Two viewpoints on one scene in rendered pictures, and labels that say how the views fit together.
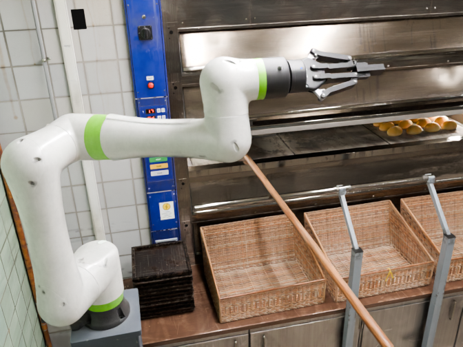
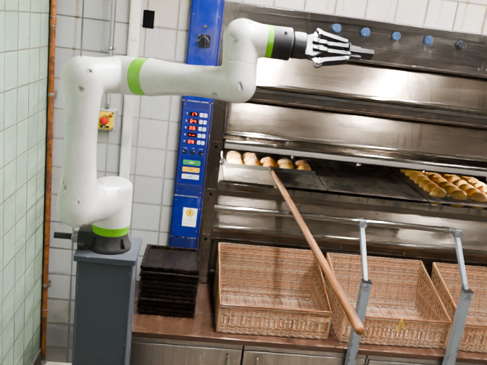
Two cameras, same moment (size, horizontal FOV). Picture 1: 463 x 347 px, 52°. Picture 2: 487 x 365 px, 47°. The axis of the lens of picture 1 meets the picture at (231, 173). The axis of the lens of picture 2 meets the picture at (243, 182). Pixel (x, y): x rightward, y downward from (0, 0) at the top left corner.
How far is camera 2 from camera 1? 67 cm
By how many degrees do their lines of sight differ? 12
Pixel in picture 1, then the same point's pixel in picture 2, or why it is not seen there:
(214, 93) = (231, 42)
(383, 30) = (431, 82)
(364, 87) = (406, 134)
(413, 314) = not seen: outside the picture
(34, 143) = (90, 59)
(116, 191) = (146, 187)
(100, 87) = not seen: hidden behind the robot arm
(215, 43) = (267, 64)
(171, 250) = (184, 255)
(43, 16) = (119, 11)
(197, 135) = (213, 74)
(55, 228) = (88, 133)
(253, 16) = not seen: hidden behind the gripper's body
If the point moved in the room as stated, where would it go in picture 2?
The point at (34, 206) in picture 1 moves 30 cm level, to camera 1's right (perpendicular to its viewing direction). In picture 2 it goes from (77, 108) to (177, 124)
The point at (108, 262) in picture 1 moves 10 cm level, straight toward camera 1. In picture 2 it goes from (122, 190) to (121, 200)
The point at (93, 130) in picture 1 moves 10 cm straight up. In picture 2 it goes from (135, 65) to (138, 32)
